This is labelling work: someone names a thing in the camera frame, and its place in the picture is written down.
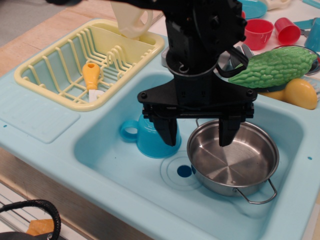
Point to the yellow plastic drying rack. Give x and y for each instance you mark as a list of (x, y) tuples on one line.
[(57, 71)]

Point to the orange object at bottom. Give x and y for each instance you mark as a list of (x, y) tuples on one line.
[(40, 227)]

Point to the yellow toy squash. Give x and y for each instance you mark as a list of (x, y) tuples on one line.
[(303, 93)]

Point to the stainless steel pot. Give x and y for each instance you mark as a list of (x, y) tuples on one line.
[(239, 169)]

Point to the red plastic cup upright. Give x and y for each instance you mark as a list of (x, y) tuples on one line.
[(258, 32)]

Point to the cream plastic pitcher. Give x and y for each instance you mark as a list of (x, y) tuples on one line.
[(132, 21)]

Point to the teal plastic cup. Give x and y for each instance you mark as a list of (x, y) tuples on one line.
[(313, 40)]

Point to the green toy bitter gourd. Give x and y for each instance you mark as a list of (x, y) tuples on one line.
[(275, 68)]

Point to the orange handled toy spatula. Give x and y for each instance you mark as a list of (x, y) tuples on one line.
[(91, 73)]

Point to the teal plastic plate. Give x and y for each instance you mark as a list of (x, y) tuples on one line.
[(253, 9)]

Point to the light blue toy sink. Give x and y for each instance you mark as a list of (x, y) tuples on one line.
[(83, 150)]

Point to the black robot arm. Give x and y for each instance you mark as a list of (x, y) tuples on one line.
[(201, 35)]

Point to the red plastic cup tipped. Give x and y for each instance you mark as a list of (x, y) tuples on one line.
[(287, 32)]

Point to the blue plastic cup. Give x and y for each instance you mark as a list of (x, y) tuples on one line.
[(147, 139)]

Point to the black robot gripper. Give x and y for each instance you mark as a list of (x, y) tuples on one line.
[(200, 94)]

